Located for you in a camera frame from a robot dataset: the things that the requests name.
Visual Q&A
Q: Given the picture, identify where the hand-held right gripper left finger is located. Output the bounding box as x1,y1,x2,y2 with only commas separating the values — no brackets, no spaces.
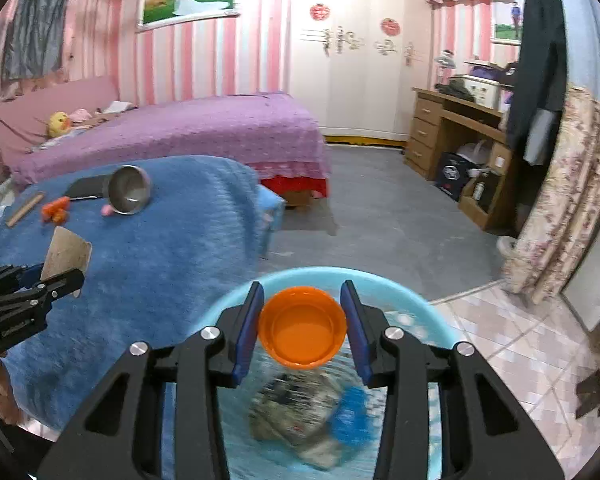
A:
37,281,266,480

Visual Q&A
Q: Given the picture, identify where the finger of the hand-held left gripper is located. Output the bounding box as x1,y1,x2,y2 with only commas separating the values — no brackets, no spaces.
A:
0,265,46,302
0,269,86,327

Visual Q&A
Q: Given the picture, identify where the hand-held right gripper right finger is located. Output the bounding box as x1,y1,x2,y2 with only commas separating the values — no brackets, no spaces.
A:
340,280,566,480

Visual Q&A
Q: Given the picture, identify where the orange plastic bowl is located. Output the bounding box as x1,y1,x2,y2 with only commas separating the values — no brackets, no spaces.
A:
257,286,349,368

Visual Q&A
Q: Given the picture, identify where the light blue plastic basket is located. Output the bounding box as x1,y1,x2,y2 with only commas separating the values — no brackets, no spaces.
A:
200,266,456,480

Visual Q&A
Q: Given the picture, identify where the blue mesh sponge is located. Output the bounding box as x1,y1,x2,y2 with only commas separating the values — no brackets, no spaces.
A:
330,385,371,446

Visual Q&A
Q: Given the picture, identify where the patterned woven cloth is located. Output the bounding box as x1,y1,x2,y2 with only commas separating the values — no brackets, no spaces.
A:
250,375,343,471

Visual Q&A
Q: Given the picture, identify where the person's left hand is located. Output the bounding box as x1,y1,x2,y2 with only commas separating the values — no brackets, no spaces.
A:
0,362,26,426

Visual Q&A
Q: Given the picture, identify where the wooden ruler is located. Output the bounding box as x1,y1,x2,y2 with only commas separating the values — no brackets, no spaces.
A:
6,191,46,227

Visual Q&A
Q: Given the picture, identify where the black flat case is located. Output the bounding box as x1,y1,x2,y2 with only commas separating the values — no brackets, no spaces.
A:
64,174,113,201

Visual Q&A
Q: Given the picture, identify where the metal bowl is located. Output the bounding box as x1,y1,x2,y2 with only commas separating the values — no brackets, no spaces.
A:
107,164,153,216

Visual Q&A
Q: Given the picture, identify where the pink covered sofa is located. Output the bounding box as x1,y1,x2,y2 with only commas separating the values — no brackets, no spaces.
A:
0,76,121,171

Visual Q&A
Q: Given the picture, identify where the yellow duck plush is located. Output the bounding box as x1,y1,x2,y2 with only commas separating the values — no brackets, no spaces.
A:
47,111,72,138

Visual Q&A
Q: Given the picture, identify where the white stand base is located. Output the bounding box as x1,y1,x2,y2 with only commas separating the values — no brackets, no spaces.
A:
496,235,521,261

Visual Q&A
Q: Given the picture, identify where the black box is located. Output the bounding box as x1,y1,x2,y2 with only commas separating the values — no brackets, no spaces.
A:
435,151,473,201

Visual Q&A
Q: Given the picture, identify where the purple dotted bed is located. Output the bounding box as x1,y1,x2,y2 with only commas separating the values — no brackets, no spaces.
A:
10,92,331,208

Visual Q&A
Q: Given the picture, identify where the white fan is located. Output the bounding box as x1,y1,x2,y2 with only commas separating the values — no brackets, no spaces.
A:
455,140,496,166

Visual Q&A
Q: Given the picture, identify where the wooden desk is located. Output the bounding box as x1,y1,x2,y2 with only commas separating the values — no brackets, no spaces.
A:
404,87,526,231

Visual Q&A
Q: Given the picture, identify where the white wardrobe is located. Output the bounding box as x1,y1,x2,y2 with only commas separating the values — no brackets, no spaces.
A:
290,0,433,143

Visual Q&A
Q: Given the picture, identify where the floral curtain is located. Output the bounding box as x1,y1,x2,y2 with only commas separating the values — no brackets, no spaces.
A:
510,82,600,306

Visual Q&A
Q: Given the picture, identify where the grey hanging cloth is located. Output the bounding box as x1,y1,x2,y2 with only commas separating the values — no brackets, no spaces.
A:
2,0,76,81

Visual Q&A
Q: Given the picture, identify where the dark clothes pile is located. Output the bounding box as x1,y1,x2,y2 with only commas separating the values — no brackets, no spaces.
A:
435,82,476,103

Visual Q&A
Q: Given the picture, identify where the grey hanging garment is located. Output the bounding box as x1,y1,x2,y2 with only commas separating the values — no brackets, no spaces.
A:
522,110,556,166

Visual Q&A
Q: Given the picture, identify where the white storage box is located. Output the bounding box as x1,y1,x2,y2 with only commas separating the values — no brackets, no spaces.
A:
450,74,503,110

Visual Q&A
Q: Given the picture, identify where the dark hanging jacket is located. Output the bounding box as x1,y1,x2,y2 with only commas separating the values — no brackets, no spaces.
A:
506,0,568,151

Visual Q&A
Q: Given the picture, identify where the small framed wall picture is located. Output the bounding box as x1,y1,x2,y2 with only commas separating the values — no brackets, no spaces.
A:
491,0,528,46

